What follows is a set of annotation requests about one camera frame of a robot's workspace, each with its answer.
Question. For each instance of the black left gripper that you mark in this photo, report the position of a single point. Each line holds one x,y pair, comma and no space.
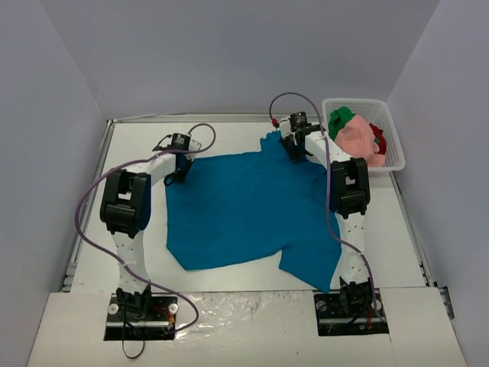
182,168

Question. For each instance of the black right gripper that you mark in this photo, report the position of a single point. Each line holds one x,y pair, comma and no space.
293,147

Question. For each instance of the blue t shirt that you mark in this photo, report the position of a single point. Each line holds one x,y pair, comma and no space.
237,208

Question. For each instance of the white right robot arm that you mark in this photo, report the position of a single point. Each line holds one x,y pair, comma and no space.
349,196

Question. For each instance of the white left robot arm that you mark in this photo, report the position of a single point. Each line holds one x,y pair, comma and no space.
126,212

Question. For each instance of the green t shirt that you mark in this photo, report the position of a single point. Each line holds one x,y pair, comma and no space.
338,120

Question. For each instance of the pink t shirt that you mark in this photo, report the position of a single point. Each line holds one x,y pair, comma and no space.
357,139

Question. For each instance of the red t shirt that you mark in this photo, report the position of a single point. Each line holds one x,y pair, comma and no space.
379,139

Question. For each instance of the white plastic laundry basket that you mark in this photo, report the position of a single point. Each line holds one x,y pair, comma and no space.
376,112

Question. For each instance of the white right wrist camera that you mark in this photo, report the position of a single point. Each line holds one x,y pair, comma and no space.
284,126

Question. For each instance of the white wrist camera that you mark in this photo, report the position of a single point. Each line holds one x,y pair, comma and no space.
194,147
284,126

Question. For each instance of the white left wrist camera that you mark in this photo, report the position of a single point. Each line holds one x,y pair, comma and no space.
194,147

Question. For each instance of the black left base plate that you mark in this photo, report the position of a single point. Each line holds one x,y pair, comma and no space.
156,324

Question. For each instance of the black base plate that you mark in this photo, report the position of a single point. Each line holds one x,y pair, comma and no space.
332,319
156,324

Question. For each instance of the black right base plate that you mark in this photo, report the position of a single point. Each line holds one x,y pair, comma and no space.
332,319

